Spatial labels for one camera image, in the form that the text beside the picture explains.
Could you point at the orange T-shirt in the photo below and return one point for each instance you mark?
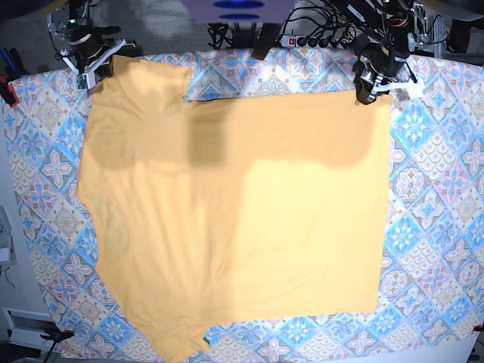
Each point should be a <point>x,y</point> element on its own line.
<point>230,210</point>

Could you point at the red black table clamp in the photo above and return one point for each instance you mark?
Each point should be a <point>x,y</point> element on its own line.
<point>8,93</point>

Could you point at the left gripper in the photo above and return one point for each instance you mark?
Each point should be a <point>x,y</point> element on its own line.
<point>377,68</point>

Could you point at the grey plastic box stack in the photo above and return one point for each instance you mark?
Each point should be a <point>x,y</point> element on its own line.
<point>7,257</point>

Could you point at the white power strip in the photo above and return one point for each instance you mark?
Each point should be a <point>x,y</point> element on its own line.
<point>292,41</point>

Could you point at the patterned blue pink tablecloth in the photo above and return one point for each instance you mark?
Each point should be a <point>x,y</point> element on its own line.
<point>431,284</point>

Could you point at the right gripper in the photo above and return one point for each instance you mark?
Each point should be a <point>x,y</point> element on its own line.
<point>90,56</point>

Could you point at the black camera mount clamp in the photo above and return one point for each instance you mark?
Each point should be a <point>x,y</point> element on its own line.
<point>268,36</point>

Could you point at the orange black corner clamp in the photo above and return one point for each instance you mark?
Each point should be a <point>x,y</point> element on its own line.
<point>56,335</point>

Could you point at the white metal rail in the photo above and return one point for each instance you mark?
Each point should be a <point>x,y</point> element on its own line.
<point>25,328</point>

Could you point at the orange right corner clamp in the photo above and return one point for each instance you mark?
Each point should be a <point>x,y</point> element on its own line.
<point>478,328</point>

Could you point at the purple blue robot base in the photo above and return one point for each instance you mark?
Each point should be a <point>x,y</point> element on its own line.
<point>249,11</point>

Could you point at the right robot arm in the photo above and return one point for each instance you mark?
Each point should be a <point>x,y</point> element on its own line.
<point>68,15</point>

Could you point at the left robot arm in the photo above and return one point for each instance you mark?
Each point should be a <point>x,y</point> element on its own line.
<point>388,32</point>

